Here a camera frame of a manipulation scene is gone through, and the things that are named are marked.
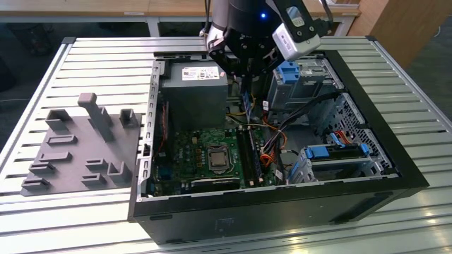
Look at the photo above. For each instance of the round grey speaker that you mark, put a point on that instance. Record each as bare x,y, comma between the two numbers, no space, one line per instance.
290,157

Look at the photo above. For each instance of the wooden desk white frame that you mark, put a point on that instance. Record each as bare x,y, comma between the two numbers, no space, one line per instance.
89,6

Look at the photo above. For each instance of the hard disk in blue carrier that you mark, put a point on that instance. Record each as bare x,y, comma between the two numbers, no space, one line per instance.
339,152

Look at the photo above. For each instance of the black PC case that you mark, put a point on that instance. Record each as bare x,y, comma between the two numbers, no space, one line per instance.
247,217

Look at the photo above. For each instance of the grey power supply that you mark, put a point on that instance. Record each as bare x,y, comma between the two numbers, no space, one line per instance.
191,105

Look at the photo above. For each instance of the RAM stick with blue label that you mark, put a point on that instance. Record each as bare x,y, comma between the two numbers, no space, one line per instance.
249,105

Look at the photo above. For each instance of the dark RAM stick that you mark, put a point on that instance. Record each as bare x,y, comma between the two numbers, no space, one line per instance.
257,164

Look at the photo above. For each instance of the silver CPU in socket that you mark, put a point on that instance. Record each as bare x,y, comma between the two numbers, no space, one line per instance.
219,158

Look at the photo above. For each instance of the blue drive latch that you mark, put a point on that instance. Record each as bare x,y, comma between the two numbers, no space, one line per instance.
287,74

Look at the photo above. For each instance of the wooden cabinet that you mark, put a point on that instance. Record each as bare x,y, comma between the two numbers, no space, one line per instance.
406,26

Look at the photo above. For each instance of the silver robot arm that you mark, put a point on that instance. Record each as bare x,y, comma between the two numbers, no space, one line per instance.
217,16

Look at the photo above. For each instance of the grey parts rack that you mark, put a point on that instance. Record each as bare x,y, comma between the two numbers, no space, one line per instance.
78,169

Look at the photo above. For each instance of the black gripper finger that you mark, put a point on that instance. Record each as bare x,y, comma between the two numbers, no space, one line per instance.
273,62
223,55

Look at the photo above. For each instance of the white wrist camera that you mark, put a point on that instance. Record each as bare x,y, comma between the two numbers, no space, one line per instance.
293,42

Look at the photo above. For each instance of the black expansion card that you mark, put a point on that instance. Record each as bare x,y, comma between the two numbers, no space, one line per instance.
215,183

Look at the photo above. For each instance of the grey metal drive cage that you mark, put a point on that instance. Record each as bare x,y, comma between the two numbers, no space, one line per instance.
307,90

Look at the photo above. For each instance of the grey metal disk bay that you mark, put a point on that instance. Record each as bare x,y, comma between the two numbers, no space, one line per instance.
354,169

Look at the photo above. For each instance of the green motherboard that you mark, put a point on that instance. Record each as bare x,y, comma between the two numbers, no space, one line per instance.
187,158

